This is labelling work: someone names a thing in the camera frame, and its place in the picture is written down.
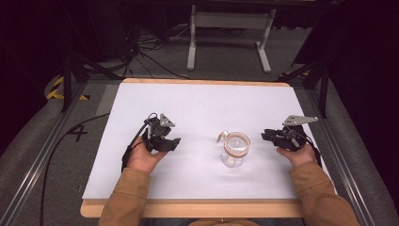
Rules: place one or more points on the yellow black floor tape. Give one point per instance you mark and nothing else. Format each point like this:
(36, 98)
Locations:
(55, 92)

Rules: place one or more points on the aluminium rail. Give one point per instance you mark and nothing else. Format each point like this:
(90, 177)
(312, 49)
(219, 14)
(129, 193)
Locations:
(34, 166)
(342, 163)

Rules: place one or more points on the black metal stand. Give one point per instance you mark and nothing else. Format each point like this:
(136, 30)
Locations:
(323, 88)
(67, 81)

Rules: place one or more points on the white metal desk frame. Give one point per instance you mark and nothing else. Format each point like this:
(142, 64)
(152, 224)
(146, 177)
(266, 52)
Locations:
(230, 20)

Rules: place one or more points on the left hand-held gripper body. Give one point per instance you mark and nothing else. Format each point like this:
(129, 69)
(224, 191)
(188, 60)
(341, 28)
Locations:
(154, 130)

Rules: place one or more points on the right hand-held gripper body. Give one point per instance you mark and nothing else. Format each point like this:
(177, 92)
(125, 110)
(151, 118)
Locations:
(290, 138)

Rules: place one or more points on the clear glass jar with lid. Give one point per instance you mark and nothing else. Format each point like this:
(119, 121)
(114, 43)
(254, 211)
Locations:
(234, 149)

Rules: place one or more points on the person's left hand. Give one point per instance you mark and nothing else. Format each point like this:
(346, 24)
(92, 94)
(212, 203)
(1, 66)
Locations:
(142, 158)

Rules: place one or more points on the white table cover sheet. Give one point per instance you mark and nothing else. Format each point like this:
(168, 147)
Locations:
(200, 106)

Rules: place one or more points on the person's right hand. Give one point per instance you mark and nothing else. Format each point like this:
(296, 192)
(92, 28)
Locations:
(298, 157)

